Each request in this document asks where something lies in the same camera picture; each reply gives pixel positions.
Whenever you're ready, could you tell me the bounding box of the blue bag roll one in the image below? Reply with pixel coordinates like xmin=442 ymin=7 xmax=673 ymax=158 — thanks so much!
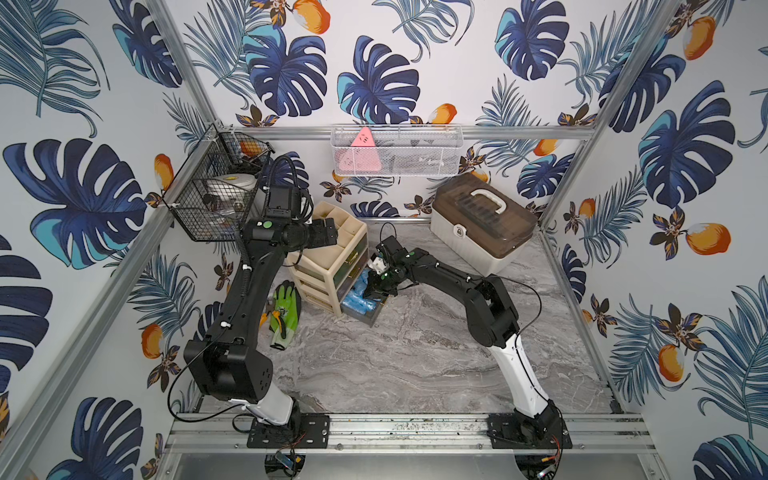
xmin=344 ymin=275 xmax=377 ymax=314

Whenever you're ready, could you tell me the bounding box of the transparent bottom drawer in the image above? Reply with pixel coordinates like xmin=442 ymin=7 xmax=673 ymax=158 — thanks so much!
xmin=341 ymin=267 xmax=385 ymax=327

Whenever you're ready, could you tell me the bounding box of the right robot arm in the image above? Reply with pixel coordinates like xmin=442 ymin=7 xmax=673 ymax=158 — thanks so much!
xmin=364 ymin=235 xmax=564 ymax=439

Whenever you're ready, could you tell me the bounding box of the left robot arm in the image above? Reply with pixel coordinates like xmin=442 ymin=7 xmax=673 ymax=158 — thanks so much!
xmin=183 ymin=185 xmax=338 ymax=426

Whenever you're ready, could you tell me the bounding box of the beige drawer organizer cabinet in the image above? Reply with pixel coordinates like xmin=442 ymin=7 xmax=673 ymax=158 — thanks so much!
xmin=287 ymin=202 xmax=368 ymax=316

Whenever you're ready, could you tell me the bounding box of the green black work glove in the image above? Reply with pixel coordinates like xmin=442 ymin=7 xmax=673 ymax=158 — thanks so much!
xmin=269 ymin=280 xmax=302 ymax=351

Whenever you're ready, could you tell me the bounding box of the brown lid storage box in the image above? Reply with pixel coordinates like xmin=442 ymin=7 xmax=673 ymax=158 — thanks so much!
xmin=430 ymin=174 xmax=538 ymax=276

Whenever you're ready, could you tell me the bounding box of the pink triangle item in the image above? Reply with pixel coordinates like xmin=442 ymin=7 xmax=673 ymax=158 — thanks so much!
xmin=337 ymin=127 xmax=382 ymax=175

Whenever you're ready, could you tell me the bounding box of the black wire wall basket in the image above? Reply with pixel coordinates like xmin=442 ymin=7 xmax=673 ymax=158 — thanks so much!
xmin=162 ymin=125 xmax=274 ymax=243

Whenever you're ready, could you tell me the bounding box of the white mesh wall basket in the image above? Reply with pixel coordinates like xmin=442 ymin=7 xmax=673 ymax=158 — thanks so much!
xmin=330 ymin=125 xmax=464 ymax=178

